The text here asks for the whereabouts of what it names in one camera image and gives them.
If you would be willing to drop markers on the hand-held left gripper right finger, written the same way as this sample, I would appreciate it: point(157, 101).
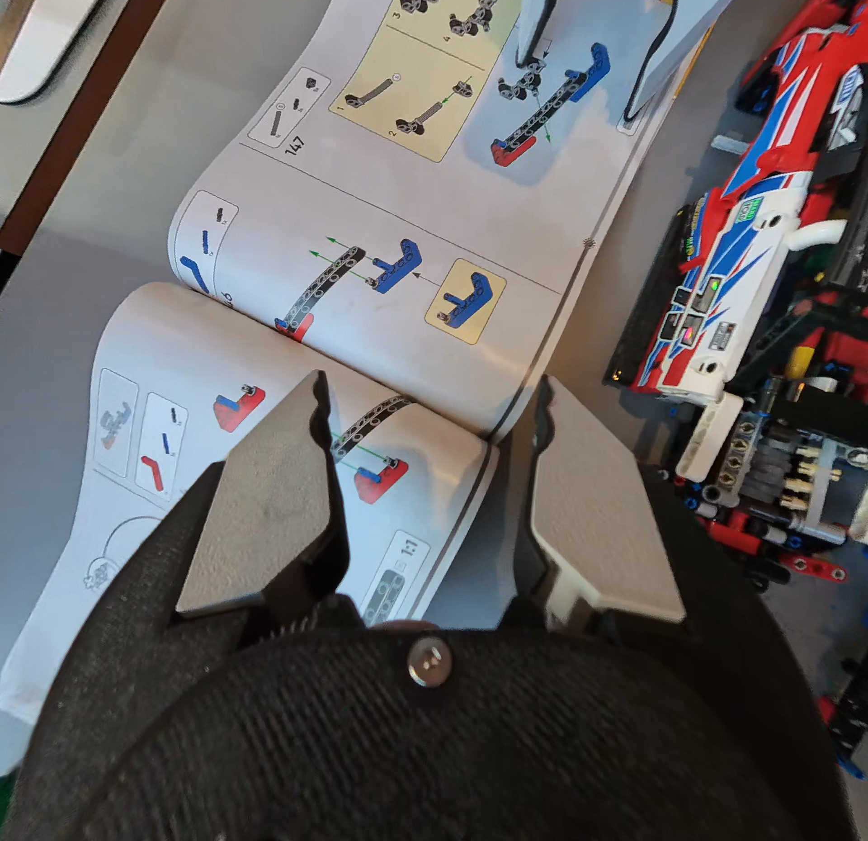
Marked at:
point(597, 515)

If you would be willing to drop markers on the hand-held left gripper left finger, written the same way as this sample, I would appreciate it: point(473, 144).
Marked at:
point(264, 502)

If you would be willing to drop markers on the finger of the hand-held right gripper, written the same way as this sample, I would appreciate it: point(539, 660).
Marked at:
point(698, 13)
point(539, 7)

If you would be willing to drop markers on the instruction booklet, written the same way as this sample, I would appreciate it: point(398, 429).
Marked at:
point(407, 244)

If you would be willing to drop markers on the toy brick race car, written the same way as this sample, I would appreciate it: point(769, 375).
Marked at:
point(746, 244)

